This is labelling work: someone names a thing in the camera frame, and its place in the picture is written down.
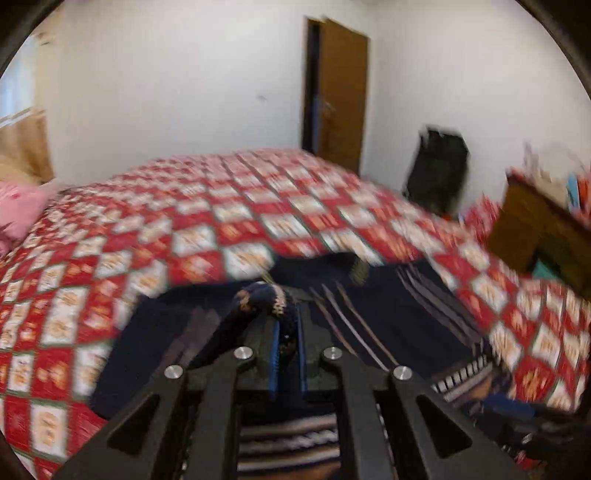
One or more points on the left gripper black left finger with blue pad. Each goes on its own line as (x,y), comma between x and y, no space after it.
(182,424)

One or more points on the navy patterned knit sweater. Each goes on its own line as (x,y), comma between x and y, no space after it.
(397,314)

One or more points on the black bag by wall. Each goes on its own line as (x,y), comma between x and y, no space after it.
(436,179)

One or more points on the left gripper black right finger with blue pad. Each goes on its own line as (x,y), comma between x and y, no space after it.
(391,424)

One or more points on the pink folded blanket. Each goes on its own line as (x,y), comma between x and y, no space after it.
(20,207)

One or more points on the brown wooden dresser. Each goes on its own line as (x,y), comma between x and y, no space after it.
(531,227)

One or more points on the brown wooden door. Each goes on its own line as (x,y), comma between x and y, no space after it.
(336,75)

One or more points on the red checkered teddy bedspread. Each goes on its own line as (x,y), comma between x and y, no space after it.
(70,286)

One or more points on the beige wooden headboard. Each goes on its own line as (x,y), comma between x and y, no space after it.
(25,156)

